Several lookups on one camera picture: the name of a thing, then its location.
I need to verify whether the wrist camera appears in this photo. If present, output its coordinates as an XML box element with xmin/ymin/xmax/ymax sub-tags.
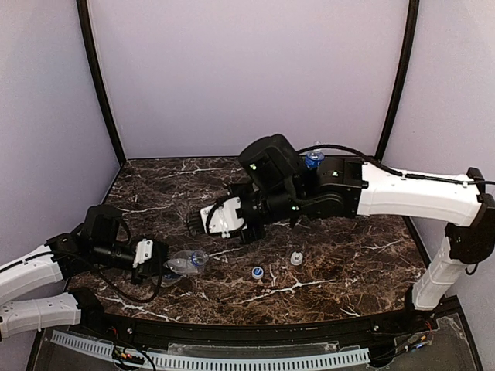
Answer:
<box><xmin>132</xmin><ymin>239</ymin><xmax>154</xmax><ymax>269</ymax></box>
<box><xmin>200</xmin><ymin>196</ymin><xmax>247</xmax><ymax>238</ymax></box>

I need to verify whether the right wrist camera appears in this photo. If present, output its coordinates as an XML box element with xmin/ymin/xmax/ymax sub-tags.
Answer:
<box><xmin>200</xmin><ymin>196</ymin><xmax>247</xmax><ymax>238</ymax></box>

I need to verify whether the clear bottle cap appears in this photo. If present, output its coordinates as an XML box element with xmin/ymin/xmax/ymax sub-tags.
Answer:
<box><xmin>290</xmin><ymin>251</ymin><xmax>303</xmax><ymax>266</ymax></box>

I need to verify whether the white slotted cable duct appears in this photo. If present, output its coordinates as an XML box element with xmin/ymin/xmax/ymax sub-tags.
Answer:
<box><xmin>50</xmin><ymin>330</ymin><xmax>370</xmax><ymax>370</ymax></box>

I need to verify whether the left black frame post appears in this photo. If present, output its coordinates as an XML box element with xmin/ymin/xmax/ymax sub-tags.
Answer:
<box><xmin>76</xmin><ymin>0</ymin><xmax>127</xmax><ymax>167</ymax></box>

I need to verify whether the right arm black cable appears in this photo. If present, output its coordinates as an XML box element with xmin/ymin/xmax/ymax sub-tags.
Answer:
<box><xmin>297</xmin><ymin>144</ymin><xmax>495</xmax><ymax>186</ymax></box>

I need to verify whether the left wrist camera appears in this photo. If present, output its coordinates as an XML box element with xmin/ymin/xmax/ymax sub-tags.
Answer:
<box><xmin>132</xmin><ymin>239</ymin><xmax>154</xmax><ymax>269</ymax></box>

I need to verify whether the white cap water bottle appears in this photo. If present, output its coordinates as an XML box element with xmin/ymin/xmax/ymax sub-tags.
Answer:
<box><xmin>305</xmin><ymin>141</ymin><xmax>325</xmax><ymax>169</ymax></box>

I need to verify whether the white blue bottle cap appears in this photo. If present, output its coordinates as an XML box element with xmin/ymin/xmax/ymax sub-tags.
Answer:
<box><xmin>251</xmin><ymin>266</ymin><xmax>264</xmax><ymax>280</ymax></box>

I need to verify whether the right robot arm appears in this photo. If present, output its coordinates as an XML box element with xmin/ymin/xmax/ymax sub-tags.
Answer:
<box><xmin>186</xmin><ymin>134</ymin><xmax>494</xmax><ymax>311</ymax></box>

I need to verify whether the blue cap water bottle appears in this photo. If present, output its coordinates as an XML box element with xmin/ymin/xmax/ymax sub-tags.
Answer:
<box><xmin>152</xmin><ymin>250</ymin><xmax>209</xmax><ymax>288</ymax></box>

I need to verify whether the black frame post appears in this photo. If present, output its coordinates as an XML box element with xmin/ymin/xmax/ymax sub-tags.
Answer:
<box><xmin>374</xmin><ymin>0</ymin><xmax>420</xmax><ymax>162</ymax></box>
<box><xmin>76</xmin><ymin>0</ymin><xmax>127</xmax><ymax>167</ymax></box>

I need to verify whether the right black frame post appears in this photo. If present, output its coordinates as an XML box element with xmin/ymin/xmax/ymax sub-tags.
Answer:
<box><xmin>374</xmin><ymin>0</ymin><xmax>420</xmax><ymax>162</ymax></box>

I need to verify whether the black front table rail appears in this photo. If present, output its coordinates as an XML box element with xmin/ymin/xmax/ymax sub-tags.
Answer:
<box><xmin>69</xmin><ymin>288</ymin><xmax>461</xmax><ymax>349</ymax></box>

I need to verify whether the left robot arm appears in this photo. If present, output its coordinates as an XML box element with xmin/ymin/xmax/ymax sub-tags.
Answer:
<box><xmin>1</xmin><ymin>205</ymin><xmax>168</xmax><ymax>339</ymax></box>

